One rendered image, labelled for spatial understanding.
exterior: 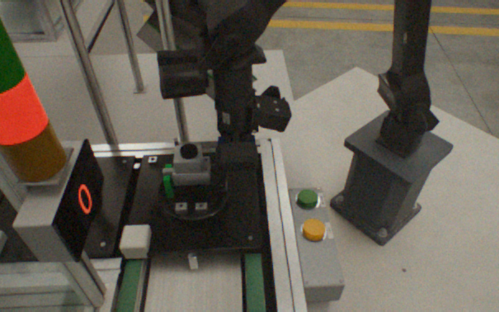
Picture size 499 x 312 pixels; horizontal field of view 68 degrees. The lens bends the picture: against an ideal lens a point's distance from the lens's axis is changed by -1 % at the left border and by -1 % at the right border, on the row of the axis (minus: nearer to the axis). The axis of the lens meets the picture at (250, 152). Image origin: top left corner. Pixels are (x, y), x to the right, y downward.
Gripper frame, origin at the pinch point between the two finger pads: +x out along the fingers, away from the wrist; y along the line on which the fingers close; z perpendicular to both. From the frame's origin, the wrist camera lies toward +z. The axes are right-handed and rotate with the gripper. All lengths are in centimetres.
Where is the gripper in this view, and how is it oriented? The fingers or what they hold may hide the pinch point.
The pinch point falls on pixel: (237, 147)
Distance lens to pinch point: 63.8
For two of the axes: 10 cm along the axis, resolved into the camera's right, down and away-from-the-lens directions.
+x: 0.2, 7.1, 7.0
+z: 10.0, -0.5, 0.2
